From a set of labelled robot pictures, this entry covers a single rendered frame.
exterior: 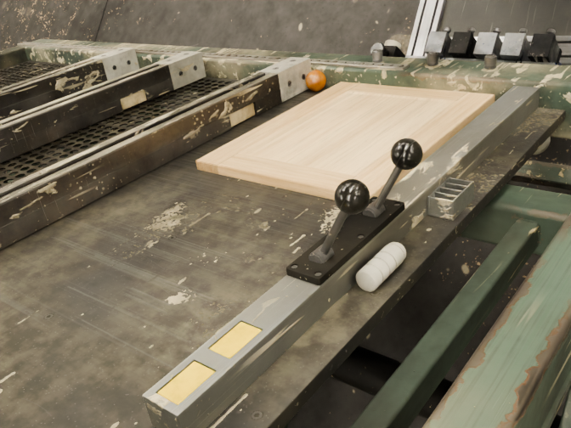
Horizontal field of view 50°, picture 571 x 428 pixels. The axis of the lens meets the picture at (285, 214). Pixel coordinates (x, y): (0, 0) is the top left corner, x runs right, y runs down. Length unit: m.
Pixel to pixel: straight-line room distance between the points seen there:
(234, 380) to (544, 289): 0.32
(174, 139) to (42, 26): 3.34
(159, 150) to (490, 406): 0.83
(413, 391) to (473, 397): 0.16
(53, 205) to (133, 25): 2.71
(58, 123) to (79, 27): 2.66
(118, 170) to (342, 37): 1.74
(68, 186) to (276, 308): 0.53
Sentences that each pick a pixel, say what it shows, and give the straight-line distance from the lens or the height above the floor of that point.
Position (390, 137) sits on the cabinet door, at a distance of 1.13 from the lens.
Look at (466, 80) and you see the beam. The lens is 1.33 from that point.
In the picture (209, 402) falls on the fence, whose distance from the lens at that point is 0.60.
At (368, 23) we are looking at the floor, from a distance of 2.68.
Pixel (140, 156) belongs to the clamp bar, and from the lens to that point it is 1.16.
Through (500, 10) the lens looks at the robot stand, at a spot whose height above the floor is 0.21.
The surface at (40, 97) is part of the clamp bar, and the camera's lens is 1.81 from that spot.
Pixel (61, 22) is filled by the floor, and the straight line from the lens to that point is 4.32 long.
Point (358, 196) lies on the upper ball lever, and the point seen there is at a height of 1.51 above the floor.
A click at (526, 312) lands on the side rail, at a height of 1.44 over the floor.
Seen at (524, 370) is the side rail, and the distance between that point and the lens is 0.57.
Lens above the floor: 2.05
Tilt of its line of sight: 53 degrees down
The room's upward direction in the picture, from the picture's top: 68 degrees counter-clockwise
